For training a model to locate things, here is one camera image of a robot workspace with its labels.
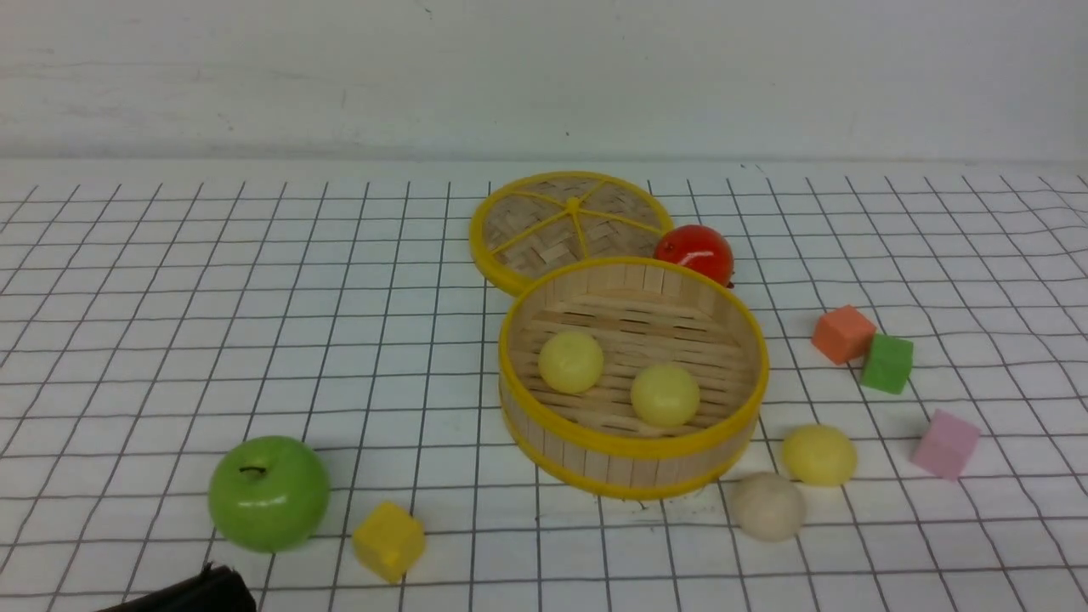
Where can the yellow bun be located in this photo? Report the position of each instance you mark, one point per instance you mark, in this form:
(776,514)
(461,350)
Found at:
(571,362)
(817,454)
(665,395)

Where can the yellow bun front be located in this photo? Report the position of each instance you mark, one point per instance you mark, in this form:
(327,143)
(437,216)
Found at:
(665,395)

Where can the beige bun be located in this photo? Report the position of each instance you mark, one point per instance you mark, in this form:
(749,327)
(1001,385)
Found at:
(768,507)

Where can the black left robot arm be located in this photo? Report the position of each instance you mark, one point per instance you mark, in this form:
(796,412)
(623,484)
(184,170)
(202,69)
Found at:
(215,588)

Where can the bamboo steamer lid yellow rim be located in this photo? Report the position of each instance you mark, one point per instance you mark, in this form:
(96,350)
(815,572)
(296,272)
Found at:
(535,225)

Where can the bamboo steamer tray yellow rim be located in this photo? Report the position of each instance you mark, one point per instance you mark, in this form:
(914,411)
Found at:
(642,312)

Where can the red tomato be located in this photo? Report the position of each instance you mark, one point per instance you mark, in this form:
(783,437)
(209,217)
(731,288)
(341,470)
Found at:
(699,248)

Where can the white grid tablecloth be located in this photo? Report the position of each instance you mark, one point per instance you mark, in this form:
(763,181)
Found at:
(158,314)

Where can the yellow cube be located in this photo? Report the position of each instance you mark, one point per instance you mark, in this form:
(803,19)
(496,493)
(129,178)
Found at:
(389,541)

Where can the orange cube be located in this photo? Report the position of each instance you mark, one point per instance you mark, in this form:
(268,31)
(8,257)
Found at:
(843,334)

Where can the green apple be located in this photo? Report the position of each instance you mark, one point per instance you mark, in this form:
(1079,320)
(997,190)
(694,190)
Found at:
(269,494)

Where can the green cube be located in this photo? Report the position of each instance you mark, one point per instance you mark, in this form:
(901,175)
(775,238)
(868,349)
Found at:
(888,364)

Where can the pink cube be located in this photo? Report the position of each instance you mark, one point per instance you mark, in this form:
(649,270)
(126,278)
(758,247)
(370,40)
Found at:
(947,446)

